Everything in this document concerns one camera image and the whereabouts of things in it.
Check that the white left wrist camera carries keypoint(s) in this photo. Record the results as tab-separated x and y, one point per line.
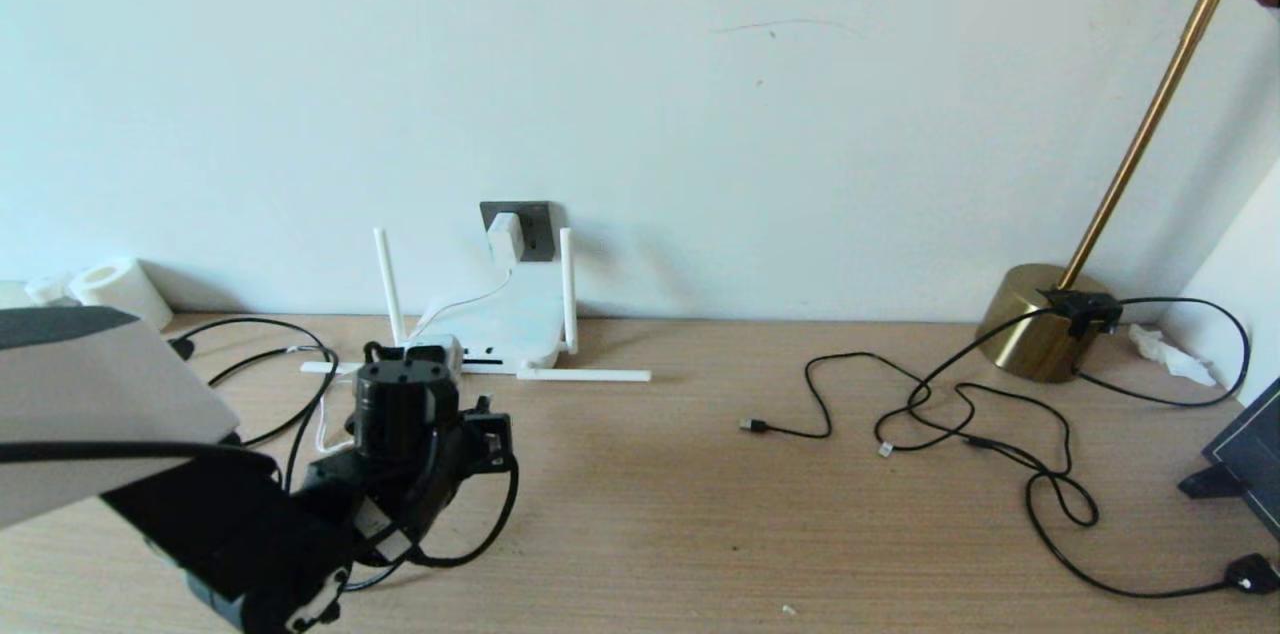
440	352

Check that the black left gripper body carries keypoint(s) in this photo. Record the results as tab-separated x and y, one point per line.
460	474

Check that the black clip stand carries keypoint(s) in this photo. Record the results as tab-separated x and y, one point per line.
1212	482

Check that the clear plastic jar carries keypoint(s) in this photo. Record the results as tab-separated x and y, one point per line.
50	289

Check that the grey wall socket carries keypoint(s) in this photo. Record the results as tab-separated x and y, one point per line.
540	224

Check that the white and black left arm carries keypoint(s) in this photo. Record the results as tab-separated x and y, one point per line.
100	384

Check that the white router with antennas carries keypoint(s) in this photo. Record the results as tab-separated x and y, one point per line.
520	314

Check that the crumpled white tissue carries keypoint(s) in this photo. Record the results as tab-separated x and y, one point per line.
1168	354

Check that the white paper roll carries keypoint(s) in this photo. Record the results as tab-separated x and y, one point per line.
125	289

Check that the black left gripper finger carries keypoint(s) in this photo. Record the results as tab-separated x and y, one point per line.
492	424

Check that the dark teal printed box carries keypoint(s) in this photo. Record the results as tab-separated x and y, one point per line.
1255	459

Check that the brass desk lamp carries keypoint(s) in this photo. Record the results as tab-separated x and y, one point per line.
1030	324

